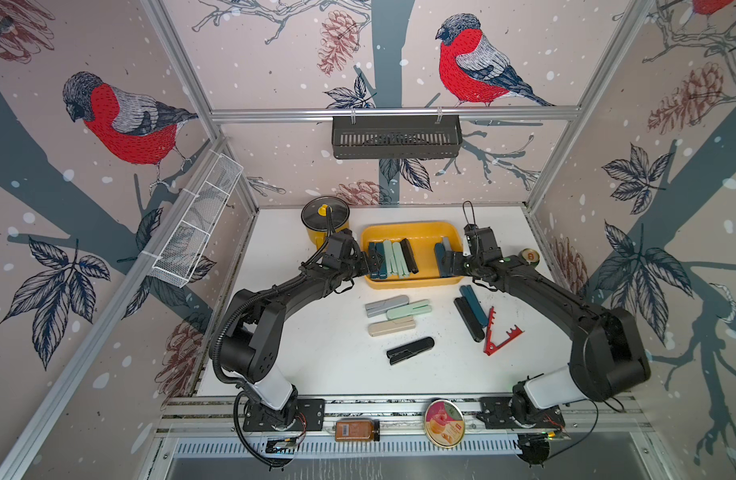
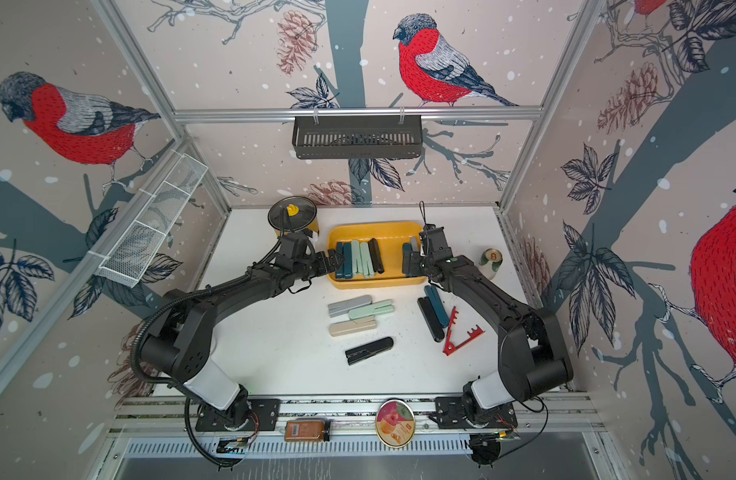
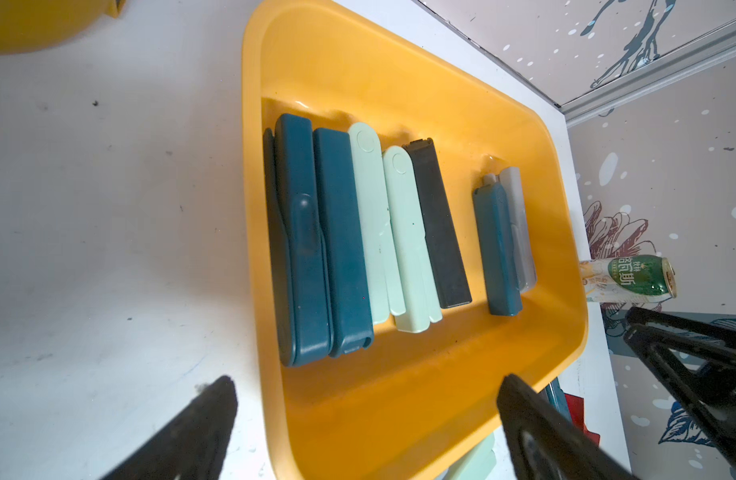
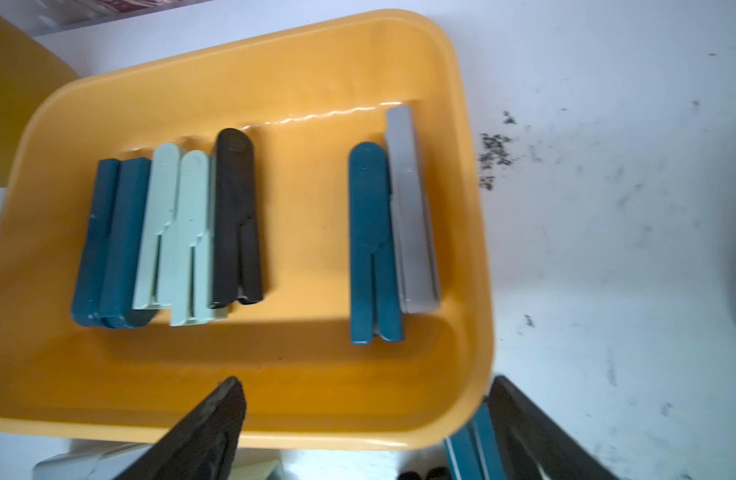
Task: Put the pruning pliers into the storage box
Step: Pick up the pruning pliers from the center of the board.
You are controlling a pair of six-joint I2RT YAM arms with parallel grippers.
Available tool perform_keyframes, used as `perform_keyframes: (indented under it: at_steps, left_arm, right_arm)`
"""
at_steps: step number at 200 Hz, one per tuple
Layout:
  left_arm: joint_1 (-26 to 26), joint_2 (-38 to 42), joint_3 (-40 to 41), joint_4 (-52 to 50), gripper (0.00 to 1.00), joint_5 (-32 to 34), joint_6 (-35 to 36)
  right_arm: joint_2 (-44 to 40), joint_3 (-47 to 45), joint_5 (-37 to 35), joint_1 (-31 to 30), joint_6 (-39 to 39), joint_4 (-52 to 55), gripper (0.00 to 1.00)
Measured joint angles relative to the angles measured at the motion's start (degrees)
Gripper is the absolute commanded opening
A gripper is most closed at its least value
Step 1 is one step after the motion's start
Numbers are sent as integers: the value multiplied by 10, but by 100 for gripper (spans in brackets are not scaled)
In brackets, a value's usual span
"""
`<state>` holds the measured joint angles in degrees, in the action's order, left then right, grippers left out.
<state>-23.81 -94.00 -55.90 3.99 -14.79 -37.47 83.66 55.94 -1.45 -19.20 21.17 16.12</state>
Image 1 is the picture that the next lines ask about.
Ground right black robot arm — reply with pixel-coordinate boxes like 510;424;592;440
453;223;651;426

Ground small brown box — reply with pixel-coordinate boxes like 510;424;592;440
334;418;381;442

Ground yellow plastic storage box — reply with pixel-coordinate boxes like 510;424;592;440
360;221;463;290

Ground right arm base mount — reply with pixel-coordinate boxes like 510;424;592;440
475;395;565;430

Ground black hanging wire basket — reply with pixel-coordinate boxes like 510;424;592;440
331;115;463;160

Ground beige pruning pliers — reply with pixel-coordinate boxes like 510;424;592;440
367;316;416;337

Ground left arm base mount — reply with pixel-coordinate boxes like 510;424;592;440
240;390;325;432

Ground white mesh wall basket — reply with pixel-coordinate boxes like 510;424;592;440
149;150;243;288

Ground dark teal pliers bottom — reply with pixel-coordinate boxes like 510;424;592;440
375;242;387;280

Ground dark teal pliers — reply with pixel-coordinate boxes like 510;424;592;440
368;242;378;280
434;242;452;278
459;285;488;329
375;242;387;280

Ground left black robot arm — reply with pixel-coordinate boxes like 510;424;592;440
209;229;369;428

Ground red plastic tool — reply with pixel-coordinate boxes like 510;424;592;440
484;307;524;356

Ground grey pruning pliers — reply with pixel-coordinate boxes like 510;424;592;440
365;295;410;318
442;237;454;267

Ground yellow pot with dark lid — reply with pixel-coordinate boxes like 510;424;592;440
300;196;350;249

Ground black pliers pair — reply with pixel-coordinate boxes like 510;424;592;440
400;238;419;274

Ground round pink tin lid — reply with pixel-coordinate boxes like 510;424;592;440
424;399;466;449

